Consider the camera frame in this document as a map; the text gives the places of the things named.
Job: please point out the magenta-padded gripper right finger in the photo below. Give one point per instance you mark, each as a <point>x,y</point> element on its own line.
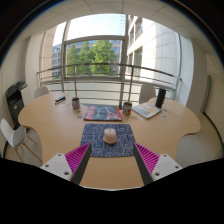
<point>166,165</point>

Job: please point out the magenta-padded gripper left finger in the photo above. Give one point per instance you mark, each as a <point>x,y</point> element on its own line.
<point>58,165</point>

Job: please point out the pale pink computer mouse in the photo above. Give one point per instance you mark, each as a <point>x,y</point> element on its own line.
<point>110,136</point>

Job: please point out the dark blue patterned mouse pad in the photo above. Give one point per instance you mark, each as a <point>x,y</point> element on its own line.
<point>93,140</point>

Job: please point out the small green card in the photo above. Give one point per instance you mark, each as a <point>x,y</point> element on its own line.
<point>79,116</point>

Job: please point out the white chair with wooden legs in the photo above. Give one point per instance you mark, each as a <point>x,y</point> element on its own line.
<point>13,135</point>

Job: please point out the illustrated white book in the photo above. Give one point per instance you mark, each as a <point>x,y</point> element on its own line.
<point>146,110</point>

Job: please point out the printed cup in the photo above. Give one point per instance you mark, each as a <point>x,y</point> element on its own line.
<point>127,108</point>
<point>76,104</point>

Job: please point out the red and blue magazine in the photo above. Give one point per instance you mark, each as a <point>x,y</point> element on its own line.
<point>101,114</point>

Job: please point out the black cylindrical speaker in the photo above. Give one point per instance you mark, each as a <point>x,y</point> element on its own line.
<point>160,98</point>

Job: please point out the black and white printer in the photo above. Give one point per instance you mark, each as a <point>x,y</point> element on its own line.
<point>16,103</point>

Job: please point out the metal railing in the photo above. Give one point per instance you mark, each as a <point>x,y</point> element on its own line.
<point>75,83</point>

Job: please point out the green tree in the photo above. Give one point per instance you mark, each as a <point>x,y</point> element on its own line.
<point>96,55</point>

